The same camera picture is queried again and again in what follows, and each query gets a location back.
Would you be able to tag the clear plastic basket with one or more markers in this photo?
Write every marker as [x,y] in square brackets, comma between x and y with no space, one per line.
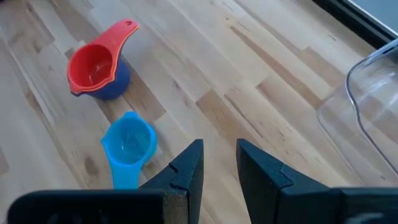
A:
[367,118]

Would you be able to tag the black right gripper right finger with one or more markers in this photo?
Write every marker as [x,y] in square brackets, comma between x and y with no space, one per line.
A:
[280,202]

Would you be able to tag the black aluminium table frame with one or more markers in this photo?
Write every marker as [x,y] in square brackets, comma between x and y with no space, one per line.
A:
[354,21]

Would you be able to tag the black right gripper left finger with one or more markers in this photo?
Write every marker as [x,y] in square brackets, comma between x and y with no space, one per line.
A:
[174,202]

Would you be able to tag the orange measuring cup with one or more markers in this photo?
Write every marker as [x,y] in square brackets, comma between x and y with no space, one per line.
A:
[119,54]

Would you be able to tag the red measuring cup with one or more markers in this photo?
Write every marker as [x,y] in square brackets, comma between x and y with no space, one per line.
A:
[93,67]

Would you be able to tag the small light blue measuring cup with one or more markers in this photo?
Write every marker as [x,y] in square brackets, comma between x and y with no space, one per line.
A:
[129,146]

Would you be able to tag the dark blue measuring cup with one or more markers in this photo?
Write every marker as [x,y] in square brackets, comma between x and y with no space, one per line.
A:
[115,84]

